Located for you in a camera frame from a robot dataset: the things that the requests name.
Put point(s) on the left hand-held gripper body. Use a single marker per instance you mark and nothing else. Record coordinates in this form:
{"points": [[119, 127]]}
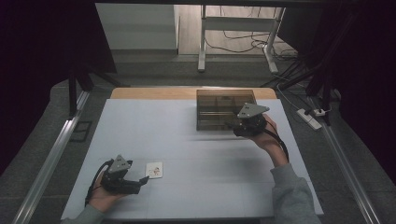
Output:
{"points": [[120, 183]]}

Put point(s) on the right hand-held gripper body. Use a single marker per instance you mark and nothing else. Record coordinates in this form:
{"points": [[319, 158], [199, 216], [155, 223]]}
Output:
{"points": [[250, 126]]}

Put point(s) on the white square cartoon print coaster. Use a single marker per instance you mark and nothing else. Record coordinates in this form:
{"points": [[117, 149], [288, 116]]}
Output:
{"points": [[154, 170]]}

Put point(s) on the transparent brown compartment box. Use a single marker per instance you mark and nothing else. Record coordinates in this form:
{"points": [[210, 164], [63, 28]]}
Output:
{"points": [[214, 110]]}

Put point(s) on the person's left hand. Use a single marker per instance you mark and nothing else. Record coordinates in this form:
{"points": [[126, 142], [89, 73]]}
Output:
{"points": [[102, 199]]}

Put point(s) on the person's right hand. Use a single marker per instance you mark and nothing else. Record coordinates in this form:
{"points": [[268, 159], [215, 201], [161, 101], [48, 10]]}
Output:
{"points": [[269, 141]]}

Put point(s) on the white table mat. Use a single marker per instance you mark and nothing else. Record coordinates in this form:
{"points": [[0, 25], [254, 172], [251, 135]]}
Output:
{"points": [[186, 149]]}

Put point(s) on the dark square floor plate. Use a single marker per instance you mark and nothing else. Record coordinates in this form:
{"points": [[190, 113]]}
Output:
{"points": [[81, 131]]}

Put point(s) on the white power strip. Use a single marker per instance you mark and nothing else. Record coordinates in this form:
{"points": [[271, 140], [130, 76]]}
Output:
{"points": [[308, 118]]}

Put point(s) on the white plug adapter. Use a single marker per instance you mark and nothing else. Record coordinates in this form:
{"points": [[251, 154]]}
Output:
{"points": [[320, 112]]}

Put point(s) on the black metal stand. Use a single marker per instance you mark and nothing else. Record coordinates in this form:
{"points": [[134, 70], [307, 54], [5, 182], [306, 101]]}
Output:
{"points": [[325, 90], [73, 93]]}

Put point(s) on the dark curtain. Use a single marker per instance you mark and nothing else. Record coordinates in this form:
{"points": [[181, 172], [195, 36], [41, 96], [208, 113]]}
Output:
{"points": [[364, 77], [37, 62]]}

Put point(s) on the white cabinet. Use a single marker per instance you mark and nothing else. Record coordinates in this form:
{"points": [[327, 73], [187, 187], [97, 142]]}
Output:
{"points": [[137, 25]]}

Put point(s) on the aluminium rail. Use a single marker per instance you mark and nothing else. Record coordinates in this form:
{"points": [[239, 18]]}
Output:
{"points": [[345, 165], [49, 165]]}

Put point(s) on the white metal desk frame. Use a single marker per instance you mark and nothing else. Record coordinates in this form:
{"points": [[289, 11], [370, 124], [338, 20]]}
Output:
{"points": [[239, 23]]}

